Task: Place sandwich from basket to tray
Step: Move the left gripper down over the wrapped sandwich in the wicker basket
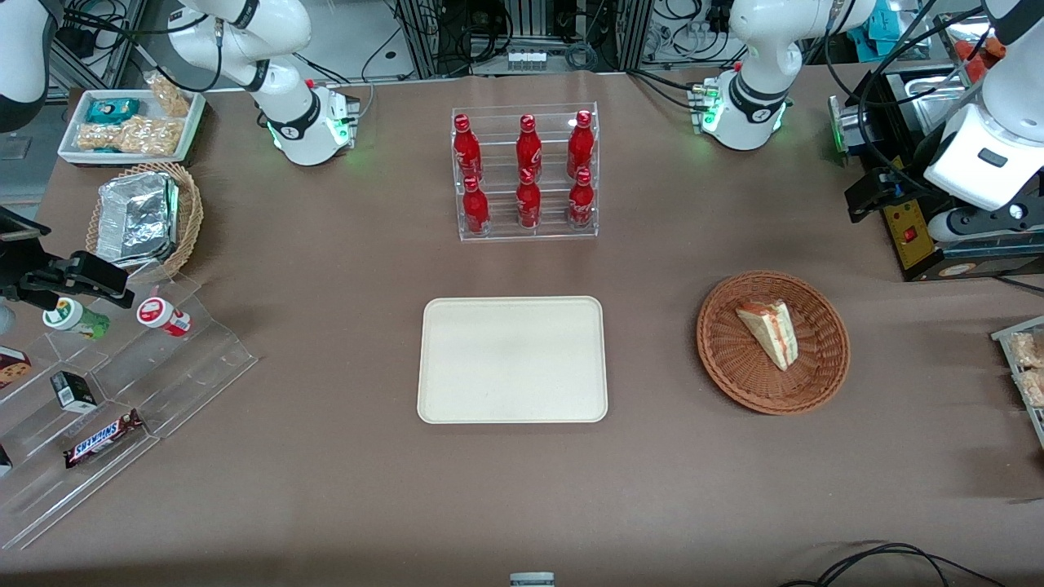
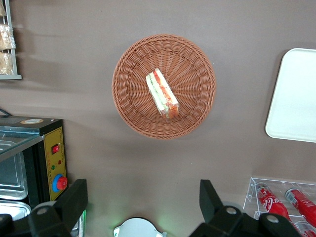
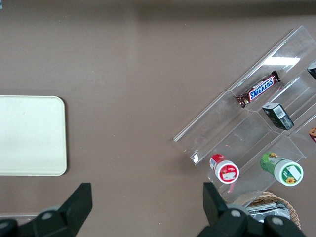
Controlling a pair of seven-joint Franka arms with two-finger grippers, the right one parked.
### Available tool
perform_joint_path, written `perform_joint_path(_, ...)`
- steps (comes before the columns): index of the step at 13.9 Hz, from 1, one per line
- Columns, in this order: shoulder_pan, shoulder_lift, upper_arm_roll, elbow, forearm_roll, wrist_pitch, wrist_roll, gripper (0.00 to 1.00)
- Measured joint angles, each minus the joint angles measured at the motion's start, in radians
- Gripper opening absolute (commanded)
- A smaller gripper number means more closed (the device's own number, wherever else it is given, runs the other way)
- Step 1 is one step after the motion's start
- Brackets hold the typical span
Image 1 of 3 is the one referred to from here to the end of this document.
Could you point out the clear acrylic bottle rack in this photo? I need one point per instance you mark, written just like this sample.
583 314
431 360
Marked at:
497 236

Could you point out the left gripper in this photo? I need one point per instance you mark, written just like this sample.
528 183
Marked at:
904 181

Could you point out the grey device at table edge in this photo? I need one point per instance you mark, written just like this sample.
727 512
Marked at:
532 580

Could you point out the silver cylinder with green light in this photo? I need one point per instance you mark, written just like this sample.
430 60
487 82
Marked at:
848 126

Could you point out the tan oval wicker basket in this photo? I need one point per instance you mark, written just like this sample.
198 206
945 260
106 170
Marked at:
189 220

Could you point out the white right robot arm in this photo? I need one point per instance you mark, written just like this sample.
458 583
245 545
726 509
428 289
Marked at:
245 33

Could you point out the brown cookie box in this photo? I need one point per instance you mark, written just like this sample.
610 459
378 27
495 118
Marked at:
12 368

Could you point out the snickers chocolate bar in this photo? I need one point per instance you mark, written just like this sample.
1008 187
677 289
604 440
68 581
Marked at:
102 440

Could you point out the silver foil food container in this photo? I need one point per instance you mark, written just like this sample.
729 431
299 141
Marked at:
134 220

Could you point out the aluminium frame post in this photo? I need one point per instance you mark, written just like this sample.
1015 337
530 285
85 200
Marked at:
636 33
414 37

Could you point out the cream plastic serving tray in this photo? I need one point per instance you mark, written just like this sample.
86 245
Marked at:
512 359

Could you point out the teal box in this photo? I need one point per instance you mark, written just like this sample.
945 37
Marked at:
885 20

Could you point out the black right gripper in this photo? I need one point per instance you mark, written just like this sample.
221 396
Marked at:
16 262

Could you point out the small black carton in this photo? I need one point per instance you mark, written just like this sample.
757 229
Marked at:
75 393

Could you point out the white power strip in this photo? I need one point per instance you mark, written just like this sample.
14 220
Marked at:
527 60

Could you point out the dark packet at display edge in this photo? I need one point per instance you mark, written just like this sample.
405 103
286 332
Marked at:
4 463

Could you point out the long clear peanut bag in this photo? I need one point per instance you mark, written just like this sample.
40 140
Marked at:
134 137

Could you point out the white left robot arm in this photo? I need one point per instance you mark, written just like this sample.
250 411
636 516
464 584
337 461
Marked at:
758 49

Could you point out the teal snack packet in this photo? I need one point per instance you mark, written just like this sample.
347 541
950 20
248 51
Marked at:
112 110

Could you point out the brown round wicker basket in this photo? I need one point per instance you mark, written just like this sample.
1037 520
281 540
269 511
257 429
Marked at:
734 367

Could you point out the small clear peanut bag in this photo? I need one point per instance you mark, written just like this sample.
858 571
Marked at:
170 94

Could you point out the triangle sandwich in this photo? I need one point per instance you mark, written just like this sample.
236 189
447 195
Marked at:
771 330

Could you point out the orange fried food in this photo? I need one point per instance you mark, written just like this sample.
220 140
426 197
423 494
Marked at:
975 50

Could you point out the black glass warmer cabinet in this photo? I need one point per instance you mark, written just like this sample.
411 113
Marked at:
979 269

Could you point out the white rectangular snack tray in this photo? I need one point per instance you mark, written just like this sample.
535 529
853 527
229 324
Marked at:
73 122

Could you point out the rice cracker bag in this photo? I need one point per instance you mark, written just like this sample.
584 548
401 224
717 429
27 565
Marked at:
1034 387
1029 349

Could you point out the red cola bottle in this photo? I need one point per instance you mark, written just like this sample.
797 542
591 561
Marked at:
581 204
528 147
580 147
475 208
466 151
528 204

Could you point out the clear acrylic stepped display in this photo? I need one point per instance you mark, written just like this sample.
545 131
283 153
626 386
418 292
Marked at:
188 375

